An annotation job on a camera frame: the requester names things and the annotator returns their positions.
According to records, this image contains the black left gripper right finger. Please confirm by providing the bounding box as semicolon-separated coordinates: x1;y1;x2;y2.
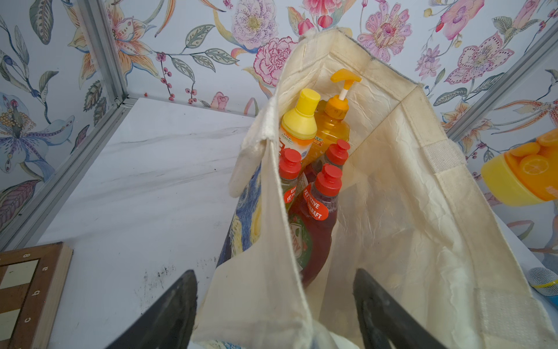
353;268;445;349

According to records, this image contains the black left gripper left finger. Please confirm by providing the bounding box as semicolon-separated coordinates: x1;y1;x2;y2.
108;270;198;348

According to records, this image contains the cream canvas shopping bag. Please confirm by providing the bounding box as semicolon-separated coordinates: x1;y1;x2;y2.
192;29;557;348

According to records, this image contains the red fairy bottle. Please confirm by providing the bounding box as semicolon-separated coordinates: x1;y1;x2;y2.
304;140;350;183
289;164;342;288

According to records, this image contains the green Fairy dish soap bottle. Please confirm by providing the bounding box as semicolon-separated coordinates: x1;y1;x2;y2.
279;148;302;212

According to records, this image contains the red Fairy bottle front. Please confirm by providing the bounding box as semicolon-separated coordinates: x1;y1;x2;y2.
304;140;350;183

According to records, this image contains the large orange pump soap bottle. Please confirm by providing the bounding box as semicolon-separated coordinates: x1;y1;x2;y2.
302;68;362;167

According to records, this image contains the orange bottle yellow cap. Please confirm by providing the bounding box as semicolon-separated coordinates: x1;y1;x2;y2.
279;88;321;160
481;129;557;206

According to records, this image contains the orange bottle yellow cap front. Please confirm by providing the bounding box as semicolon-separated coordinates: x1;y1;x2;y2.
279;88;321;160

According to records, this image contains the wooden chess board box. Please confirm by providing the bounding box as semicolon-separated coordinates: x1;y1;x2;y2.
1;242;74;348

